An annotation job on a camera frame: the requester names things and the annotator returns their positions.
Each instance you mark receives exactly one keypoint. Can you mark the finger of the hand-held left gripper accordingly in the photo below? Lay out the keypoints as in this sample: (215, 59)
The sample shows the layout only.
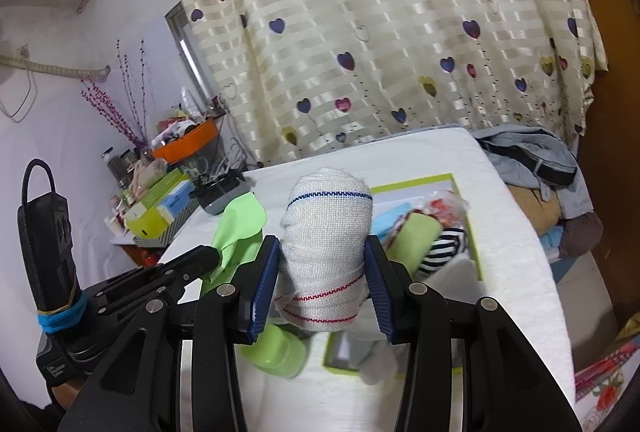
(130, 279)
(192, 262)

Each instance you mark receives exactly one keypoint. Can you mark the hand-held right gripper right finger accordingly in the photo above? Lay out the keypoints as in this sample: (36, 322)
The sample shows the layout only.
(377, 292)

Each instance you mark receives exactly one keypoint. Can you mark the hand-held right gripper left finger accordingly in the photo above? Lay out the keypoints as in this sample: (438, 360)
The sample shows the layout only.
(265, 292)

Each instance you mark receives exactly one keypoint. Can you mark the thin green cloth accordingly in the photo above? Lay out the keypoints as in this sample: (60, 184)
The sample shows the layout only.
(237, 227)

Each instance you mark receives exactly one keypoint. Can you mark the blue face masks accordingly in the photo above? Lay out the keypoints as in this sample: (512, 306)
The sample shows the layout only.
(390, 222)

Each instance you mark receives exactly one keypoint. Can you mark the white cloth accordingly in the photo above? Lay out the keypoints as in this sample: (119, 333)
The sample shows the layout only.
(325, 237)

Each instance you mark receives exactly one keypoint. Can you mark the black and white striped sock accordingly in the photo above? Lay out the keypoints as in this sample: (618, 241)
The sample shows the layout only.
(445, 252)

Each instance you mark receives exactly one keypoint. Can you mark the yellow-green cardboard box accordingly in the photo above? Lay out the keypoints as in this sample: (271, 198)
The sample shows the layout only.
(400, 194)

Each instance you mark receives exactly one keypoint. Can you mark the red and white plastic packet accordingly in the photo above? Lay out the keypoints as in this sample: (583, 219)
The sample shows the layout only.
(445, 207)

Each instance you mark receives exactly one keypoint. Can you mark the person's left hand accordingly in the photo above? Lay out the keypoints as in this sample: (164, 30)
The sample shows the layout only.
(67, 396)

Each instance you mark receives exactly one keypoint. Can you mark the red-brown side table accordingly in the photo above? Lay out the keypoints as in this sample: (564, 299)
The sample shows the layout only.
(145, 257)

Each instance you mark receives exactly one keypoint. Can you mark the grey patterned box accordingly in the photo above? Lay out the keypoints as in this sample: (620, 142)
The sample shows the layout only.
(170, 234)

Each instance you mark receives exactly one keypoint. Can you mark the small white cup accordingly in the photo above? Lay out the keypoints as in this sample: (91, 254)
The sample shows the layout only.
(112, 224)

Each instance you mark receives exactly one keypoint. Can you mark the yellow-green storage box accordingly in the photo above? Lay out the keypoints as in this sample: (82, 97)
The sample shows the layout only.
(147, 224)

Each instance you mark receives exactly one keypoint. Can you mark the green cream jar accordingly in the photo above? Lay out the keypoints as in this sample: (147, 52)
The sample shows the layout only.
(275, 352)

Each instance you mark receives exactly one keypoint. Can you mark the blue tissue box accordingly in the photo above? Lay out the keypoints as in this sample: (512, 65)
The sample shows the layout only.
(175, 202)

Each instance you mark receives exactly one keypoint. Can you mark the blue elastic band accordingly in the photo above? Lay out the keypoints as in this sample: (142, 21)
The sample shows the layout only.
(60, 319)

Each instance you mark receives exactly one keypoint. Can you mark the black power strip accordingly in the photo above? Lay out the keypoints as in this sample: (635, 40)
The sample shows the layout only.
(220, 197)

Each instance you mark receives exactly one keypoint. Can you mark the green flat box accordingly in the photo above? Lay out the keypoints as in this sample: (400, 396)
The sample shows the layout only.
(162, 189)

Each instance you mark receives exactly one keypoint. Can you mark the beige cloth bundle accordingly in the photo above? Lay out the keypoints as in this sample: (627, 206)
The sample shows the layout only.
(150, 174)

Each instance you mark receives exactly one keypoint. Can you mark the glass jar with dark lid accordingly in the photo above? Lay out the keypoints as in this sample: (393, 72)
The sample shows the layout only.
(111, 166)

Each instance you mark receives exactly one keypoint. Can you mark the orange tray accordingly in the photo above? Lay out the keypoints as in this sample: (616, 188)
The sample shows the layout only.
(182, 149)

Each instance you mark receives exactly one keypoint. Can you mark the purple dried branches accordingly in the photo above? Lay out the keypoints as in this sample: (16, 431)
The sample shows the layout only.
(112, 111)

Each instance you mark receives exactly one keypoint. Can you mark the brown garment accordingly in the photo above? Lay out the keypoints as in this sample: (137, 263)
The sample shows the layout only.
(535, 212)

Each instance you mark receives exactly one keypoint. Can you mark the grey garment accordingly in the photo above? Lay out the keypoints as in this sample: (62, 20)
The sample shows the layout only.
(520, 151)

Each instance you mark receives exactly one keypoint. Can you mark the floral printed cloth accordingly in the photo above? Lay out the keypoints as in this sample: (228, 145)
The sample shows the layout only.
(600, 382)

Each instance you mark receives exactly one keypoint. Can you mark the heart print curtain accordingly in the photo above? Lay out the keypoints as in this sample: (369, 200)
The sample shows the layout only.
(375, 36)

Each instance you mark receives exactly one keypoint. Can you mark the grey window frame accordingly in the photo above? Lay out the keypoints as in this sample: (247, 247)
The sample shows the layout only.
(187, 46)

